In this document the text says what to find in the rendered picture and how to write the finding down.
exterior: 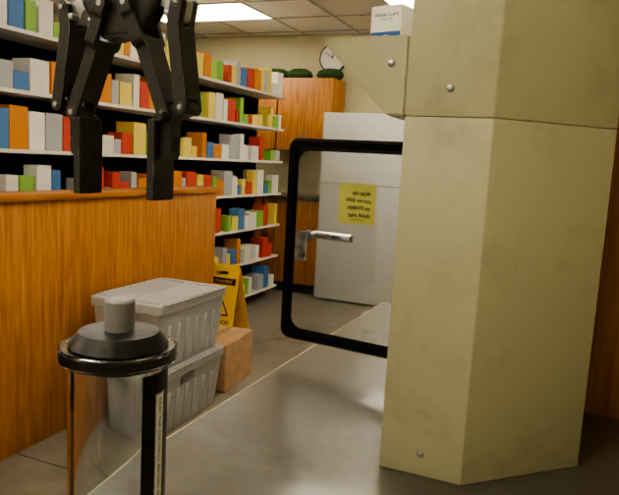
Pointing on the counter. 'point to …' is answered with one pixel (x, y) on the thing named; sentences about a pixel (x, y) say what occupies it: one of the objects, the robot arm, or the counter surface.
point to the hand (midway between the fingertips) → (123, 166)
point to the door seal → (291, 239)
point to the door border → (295, 235)
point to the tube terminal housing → (500, 234)
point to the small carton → (391, 20)
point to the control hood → (377, 68)
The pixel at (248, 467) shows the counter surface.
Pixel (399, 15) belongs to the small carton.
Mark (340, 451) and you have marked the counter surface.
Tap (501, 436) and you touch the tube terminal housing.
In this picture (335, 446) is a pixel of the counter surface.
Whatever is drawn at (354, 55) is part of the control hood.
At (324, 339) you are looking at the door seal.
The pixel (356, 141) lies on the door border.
